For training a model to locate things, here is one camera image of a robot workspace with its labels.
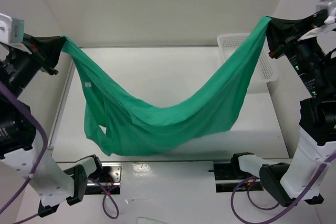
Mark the aluminium table edge rail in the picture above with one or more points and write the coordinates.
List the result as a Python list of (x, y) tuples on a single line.
[(61, 107)]

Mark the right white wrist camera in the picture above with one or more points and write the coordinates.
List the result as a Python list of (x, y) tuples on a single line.
[(325, 11)]

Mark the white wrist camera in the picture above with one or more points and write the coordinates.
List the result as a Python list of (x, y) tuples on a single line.
[(325, 11), (12, 32)]

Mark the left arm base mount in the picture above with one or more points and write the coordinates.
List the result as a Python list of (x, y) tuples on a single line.
[(110, 179)]

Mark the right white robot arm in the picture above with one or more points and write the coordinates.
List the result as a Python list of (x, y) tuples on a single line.
[(300, 179)]

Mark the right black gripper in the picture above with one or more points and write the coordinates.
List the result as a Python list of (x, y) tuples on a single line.
[(278, 31)]

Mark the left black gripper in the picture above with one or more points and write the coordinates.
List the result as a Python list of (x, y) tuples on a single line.
[(44, 50)]

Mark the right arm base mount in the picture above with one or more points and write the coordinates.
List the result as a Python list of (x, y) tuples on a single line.
[(226, 179)]

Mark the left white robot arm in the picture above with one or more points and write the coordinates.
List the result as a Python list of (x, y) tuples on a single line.
[(24, 141)]

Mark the white plastic mesh basket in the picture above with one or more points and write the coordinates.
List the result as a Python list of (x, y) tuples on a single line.
[(265, 70)]

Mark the green tank top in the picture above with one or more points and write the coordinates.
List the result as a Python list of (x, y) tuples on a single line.
[(119, 123)]

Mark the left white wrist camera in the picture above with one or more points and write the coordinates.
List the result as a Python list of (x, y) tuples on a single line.
[(12, 32)]

